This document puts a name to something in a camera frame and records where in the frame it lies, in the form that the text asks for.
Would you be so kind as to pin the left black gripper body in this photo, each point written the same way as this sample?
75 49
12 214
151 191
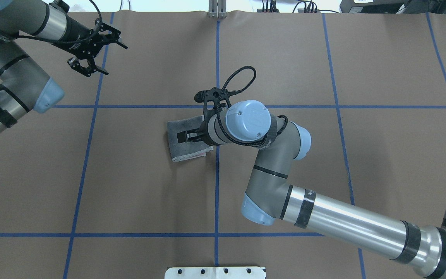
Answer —
72 37

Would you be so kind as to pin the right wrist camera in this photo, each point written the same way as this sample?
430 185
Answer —
214 100

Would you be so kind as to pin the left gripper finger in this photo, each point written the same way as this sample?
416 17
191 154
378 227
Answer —
91 68
108 35

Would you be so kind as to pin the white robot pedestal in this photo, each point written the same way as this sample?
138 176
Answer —
225 272

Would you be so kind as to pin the pink towel grey edge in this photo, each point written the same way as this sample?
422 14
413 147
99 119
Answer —
185 151

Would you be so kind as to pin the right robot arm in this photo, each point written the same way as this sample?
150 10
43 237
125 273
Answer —
269 196

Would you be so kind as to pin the aluminium frame post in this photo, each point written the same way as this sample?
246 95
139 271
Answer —
217 9

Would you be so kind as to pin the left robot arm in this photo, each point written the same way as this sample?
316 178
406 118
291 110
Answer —
25 86

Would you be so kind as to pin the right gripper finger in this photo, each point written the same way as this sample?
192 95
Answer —
188 136

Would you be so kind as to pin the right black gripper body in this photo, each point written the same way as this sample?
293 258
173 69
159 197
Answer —
204 136

